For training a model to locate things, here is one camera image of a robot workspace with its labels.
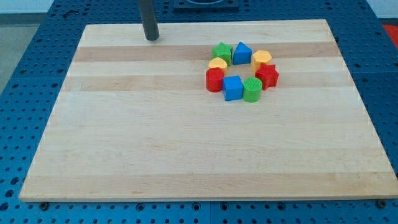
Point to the blue triangular prism block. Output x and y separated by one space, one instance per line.
242 54

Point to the light wooden board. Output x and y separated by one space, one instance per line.
134 122

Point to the red star block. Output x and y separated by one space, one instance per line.
268 75

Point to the blue perforated table plate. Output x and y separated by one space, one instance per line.
30 94

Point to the red cylinder block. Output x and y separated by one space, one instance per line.
214 79

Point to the green star block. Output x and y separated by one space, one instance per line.
223 51

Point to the blue cube block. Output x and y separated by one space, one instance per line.
232 88

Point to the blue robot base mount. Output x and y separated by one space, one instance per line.
185 5

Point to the dark grey cylindrical pointer rod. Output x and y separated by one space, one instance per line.
148 18

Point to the yellow half-round block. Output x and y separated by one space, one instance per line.
218 63

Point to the yellow hexagon block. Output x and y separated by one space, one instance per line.
260 57

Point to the green cylinder block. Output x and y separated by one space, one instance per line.
252 88

